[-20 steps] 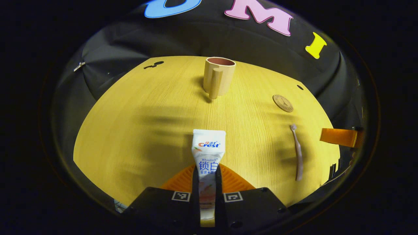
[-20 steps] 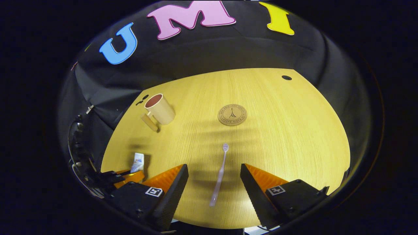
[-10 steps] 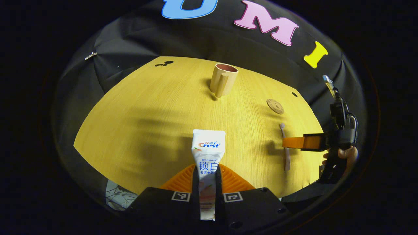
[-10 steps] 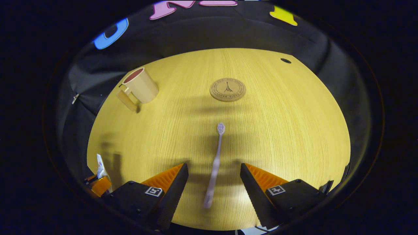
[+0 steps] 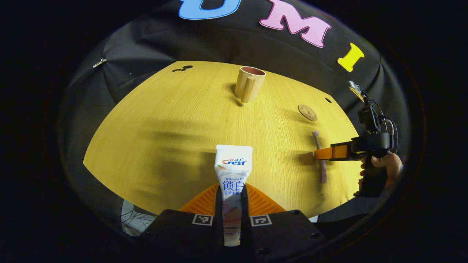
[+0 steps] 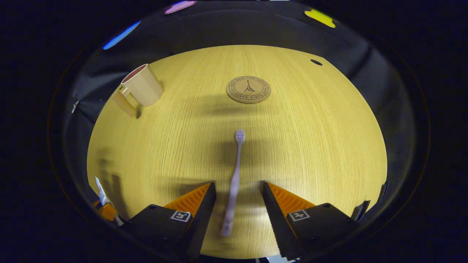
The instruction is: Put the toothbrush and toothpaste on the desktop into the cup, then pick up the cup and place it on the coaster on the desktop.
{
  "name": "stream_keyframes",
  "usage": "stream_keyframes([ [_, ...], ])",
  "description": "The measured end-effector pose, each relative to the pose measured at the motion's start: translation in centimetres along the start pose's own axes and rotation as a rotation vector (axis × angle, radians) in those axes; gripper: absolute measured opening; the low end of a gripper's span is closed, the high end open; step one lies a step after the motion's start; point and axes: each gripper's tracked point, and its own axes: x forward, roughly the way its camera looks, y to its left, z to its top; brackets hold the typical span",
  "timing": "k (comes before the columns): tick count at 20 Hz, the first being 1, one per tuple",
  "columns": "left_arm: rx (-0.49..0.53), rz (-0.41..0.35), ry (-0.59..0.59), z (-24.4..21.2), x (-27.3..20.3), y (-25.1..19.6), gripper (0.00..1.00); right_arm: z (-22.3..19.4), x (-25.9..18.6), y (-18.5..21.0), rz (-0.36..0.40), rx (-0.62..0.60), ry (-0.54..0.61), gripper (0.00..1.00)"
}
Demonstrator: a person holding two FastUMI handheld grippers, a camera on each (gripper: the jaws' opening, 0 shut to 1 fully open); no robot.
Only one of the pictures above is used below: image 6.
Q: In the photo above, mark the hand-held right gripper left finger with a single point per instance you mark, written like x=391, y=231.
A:
x=203, y=215

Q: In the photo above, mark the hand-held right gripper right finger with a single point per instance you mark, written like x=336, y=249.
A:
x=276, y=215

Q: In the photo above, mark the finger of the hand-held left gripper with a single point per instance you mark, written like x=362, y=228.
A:
x=106, y=212

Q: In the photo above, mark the white toothpaste tube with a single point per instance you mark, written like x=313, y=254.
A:
x=101, y=190

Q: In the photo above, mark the round cork coaster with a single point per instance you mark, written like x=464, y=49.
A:
x=248, y=90

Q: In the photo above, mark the pale pink toothbrush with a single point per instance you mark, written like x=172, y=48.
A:
x=234, y=182

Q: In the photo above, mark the silver metal clip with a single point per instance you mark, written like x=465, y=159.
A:
x=75, y=107

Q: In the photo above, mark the wooden desktop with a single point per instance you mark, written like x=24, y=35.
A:
x=310, y=146

